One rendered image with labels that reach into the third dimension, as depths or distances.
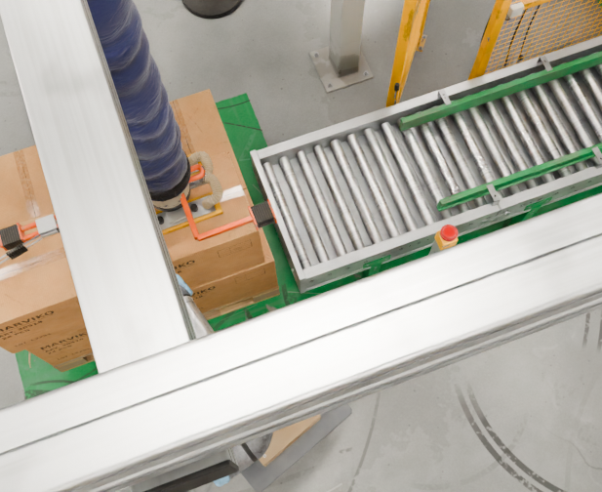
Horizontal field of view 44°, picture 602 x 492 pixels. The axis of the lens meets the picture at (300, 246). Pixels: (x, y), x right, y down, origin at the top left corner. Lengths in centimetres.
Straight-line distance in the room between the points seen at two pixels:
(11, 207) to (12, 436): 323
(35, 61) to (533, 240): 62
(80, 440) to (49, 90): 47
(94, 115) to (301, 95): 361
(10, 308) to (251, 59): 222
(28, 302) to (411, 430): 193
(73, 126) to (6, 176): 302
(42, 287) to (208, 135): 116
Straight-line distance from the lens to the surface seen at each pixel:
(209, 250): 310
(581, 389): 409
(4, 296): 323
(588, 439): 406
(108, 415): 63
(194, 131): 378
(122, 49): 201
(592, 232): 68
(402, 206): 357
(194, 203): 295
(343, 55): 436
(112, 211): 85
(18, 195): 385
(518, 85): 390
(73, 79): 94
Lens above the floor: 380
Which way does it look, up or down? 70 degrees down
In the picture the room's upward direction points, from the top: 3 degrees counter-clockwise
